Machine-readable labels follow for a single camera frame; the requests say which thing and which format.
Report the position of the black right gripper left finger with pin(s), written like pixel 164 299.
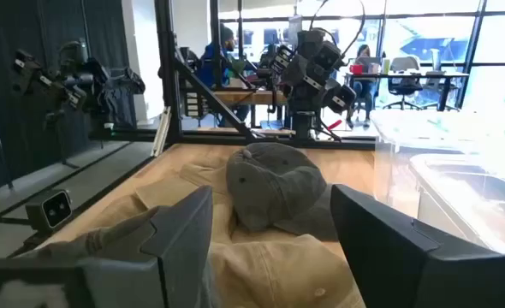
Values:
pixel 184 256

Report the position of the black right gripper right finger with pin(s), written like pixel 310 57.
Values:
pixel 385 256

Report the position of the tan cap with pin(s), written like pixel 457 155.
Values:
pixel 278 274
pixel 171 192

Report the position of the dark olive cap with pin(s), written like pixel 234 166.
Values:
pixel 274 184

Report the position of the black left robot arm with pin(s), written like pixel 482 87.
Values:
pixel 308 77

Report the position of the black background robot arm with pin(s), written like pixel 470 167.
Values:
pixel 81 81

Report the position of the clear plastic bin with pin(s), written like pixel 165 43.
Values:
pixel 428 128
pixel 471 205

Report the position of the white metal bar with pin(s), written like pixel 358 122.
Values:
pixel 162 132

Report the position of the wooden desk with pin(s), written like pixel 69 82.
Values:
pixel 244 97

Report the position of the person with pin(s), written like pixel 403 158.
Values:
pixel 364 87
pixel 212 64

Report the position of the grey office chair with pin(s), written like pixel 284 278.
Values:
pixel 402 83

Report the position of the black office desk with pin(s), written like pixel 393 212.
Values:
pixel 406 75

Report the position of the red cup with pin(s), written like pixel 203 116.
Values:
pixel 356 69

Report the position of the small black camera box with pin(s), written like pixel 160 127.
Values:
pixel 55 209

